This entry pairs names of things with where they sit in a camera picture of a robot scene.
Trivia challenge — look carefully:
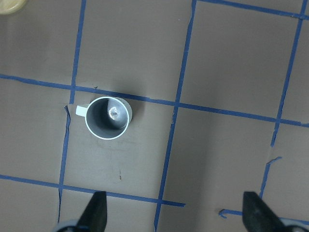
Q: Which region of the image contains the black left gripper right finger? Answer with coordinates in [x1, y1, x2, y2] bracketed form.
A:
[242, 191, 285, 232]

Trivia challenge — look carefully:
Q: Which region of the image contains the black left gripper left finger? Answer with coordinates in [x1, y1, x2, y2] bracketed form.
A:
[76, 191, 107, 232]

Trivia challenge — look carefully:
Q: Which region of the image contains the white HOME mug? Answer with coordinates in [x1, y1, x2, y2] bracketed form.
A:
[75, 96, 133, 140]

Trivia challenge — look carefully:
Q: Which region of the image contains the beige wooden stand base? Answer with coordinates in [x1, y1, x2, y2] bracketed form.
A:
[0, 0, 27, 15]

